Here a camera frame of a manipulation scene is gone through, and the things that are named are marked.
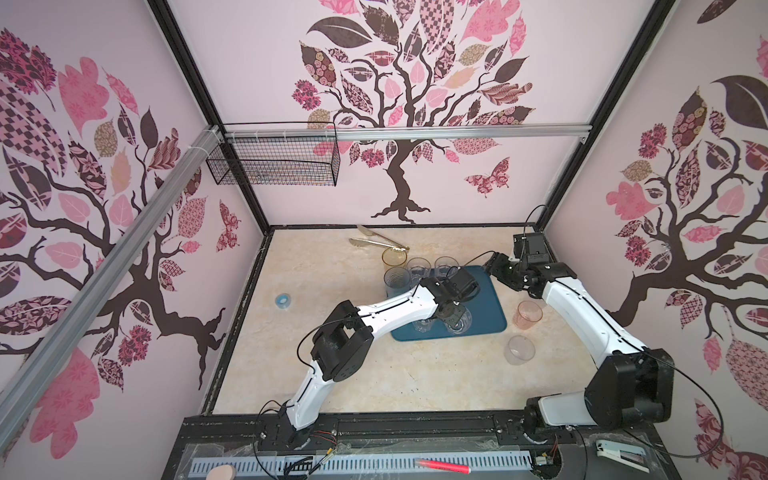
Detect clear glass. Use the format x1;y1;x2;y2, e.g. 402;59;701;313
412;319;435;333
406;257;432;282
434;255;460;280
446;310;473;335

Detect teal plastic tray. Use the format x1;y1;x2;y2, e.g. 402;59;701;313
391;266;507;342

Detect tall blue frosted cup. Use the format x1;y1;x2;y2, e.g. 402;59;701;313
383;267;411;298

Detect pink transparent cup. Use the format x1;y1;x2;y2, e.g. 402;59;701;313
513;300;543;330

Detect yellow transparent cup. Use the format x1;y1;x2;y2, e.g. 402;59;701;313
381;247;408;268

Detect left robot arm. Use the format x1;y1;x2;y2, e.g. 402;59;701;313
280;268;479;431

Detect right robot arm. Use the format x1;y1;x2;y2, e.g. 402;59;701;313
483;233;674;436

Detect clear glass near right arm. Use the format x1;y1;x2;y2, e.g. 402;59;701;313
504;335;536;366

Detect metal serving tongs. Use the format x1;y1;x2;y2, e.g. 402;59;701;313
348;225;410;252

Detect pink marker pen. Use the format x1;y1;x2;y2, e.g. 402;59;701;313
415;459;471;475

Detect white stapler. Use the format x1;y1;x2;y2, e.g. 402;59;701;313
596;439;650;473

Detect round beige sponge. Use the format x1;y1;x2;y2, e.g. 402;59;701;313
205;465;237;480

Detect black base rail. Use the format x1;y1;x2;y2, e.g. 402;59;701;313
179;409;649;448

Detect aluminium rail back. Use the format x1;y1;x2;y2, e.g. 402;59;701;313
225;124;592;141

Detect aluminium rail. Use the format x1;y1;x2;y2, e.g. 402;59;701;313
225;124;592;141
1;125;221;448

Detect grey slotted cable duct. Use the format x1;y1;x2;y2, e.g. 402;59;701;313
183;451;532;479

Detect black wire basket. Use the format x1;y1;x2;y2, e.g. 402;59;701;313
206;120;341;187

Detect aluminium rail left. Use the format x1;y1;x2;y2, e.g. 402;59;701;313
1;125;221;448

